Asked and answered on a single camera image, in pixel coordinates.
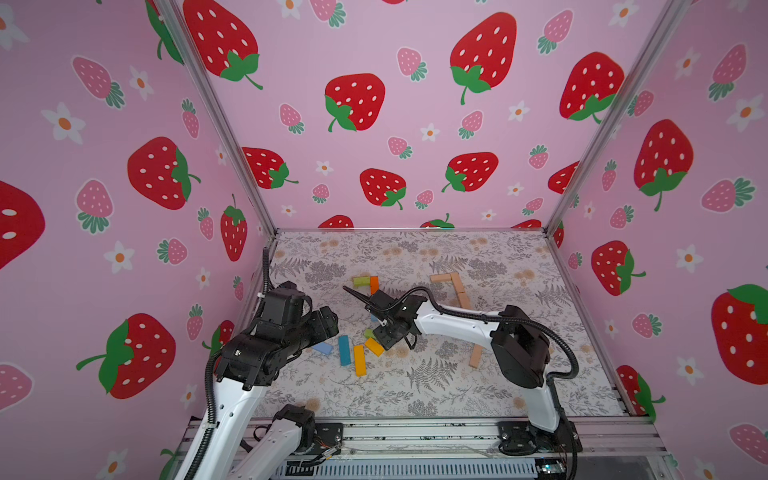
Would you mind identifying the short yellow wooden block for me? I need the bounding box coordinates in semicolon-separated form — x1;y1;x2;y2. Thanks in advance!
365;338;385;357

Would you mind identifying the teal wooden block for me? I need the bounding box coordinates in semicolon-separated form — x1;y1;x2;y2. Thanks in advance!
338;335;352;366

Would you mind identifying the long yellow wooden block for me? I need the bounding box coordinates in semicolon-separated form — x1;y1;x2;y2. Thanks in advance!
353;345;367;377

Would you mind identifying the natural wooden block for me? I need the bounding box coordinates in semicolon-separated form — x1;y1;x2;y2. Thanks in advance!
458;292;473;310
430;273;453;283
469;345;484;369
450;272;466;295

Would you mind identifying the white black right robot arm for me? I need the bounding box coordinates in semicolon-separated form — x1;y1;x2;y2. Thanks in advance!
366;295;582;456

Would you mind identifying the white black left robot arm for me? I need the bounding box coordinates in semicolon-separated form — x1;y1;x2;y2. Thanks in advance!
176;282;339;479

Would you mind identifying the blue wooden block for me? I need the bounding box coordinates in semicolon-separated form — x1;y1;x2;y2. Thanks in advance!
312;342;333;356

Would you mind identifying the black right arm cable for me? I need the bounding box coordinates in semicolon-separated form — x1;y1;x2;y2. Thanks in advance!
341;284;581;480

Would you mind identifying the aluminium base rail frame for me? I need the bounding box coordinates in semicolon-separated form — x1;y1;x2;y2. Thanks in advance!
161;413;679;480

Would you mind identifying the aluminium corner post left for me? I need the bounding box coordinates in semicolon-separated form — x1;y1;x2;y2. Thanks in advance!
157;0;278;240

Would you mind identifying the aluminium corner post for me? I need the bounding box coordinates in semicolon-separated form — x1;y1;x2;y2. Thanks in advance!
543;0;690;240
157;0;278;240

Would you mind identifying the aluminium corner post right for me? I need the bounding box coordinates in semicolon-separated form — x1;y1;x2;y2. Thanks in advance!
543;0;690;240

